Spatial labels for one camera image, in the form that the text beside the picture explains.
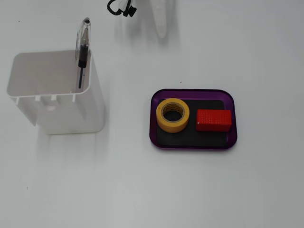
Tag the purple metal tray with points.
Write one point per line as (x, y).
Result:
(234, 133)

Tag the white plastic container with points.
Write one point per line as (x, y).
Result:
(71, 114)

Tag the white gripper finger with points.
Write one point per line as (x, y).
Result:
(161, 19)

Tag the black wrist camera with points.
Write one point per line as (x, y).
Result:
(130, 11)

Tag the clear black ballpoint pen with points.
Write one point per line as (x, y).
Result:
(83, 54)

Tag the black tray mat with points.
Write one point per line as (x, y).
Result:
(175, 139)

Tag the yellow masking tape roll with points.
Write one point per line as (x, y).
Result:
(160, 120)

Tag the red rectangular block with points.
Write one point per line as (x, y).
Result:
(213, 120)

